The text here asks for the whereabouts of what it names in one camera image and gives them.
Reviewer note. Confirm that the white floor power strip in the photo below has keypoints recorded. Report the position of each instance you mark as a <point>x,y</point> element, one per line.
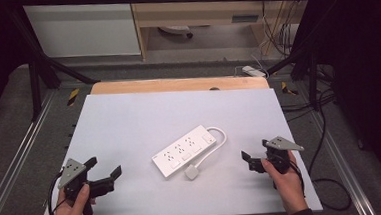
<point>253,71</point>

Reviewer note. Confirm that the wooden table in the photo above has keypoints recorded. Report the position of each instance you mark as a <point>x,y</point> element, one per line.
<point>177,85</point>

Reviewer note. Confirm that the person's right hand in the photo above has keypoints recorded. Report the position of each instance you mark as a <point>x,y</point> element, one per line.
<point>288,188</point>

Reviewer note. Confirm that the aluminium rail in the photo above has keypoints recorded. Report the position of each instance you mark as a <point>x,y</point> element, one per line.
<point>344,165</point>
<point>21,151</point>

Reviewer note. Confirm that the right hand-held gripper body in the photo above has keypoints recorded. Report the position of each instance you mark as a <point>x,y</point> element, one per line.
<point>277,155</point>

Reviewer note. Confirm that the yellow black tape marker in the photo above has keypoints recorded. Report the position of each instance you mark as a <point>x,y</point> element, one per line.
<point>288,88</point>
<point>73,97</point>

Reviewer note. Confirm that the white table board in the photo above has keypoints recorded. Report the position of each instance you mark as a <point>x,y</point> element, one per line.
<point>132,124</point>

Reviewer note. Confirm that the white chair base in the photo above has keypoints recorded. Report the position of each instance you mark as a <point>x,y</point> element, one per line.
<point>177,30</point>

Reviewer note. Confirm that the white cabinet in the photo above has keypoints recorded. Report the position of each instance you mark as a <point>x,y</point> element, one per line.
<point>83,30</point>

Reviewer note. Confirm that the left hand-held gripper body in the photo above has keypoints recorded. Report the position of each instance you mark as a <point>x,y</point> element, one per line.
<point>71,173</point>

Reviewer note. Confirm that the white plug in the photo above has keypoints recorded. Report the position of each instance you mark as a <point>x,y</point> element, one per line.
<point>191,172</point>

